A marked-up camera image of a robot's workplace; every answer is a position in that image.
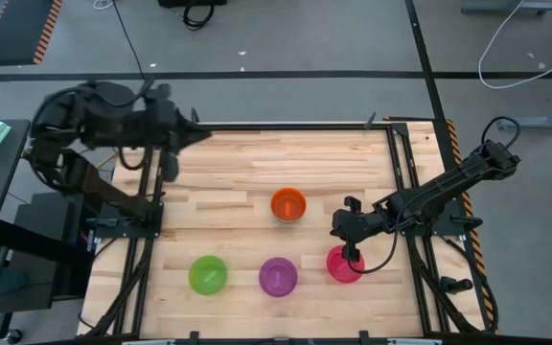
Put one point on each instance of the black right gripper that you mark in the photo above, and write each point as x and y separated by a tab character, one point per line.
357	225

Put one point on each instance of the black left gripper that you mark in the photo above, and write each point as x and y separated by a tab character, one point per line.
163	129

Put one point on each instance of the pink plastic bowl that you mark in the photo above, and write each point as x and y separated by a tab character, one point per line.
338	270

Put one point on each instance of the orange plastic bowl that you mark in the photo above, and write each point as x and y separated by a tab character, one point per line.
288	205

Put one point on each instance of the green plastic bowl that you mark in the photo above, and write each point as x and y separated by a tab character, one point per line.
208	275

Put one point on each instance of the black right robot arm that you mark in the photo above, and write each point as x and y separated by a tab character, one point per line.
448	182

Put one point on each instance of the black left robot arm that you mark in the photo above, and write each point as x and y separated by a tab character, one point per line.
89	115

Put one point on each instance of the grey metal clamp lever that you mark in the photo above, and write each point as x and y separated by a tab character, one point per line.
195	115
370	121

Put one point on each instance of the purple plastic bowl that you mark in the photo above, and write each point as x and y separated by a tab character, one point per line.
278	277

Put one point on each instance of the black table edge clamp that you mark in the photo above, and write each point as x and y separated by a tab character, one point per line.
193	338
363	338

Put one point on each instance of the black clamp knob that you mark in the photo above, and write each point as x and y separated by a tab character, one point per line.
466	221
457	285

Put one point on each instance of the black box on floor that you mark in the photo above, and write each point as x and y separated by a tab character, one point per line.
192	2

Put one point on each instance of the orange black hazard tape strip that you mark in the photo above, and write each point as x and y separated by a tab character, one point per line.
454	139

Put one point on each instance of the black computer case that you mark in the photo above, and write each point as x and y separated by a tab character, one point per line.
55	239

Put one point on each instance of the black mat orange striped edge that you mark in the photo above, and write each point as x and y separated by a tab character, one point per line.
17	31

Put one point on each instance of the grey desk foot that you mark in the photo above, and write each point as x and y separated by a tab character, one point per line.
544	121
506	7

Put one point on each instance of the black caster wheel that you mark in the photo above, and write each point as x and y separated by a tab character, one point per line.
14	336

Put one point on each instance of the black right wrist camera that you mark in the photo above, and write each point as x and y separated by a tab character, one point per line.
352	203

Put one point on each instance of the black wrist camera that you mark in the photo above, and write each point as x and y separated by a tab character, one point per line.
158	98
352	203

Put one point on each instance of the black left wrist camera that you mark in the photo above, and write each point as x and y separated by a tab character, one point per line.
158	98

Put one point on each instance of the black aluminium table frame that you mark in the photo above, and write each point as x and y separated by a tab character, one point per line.
415	191

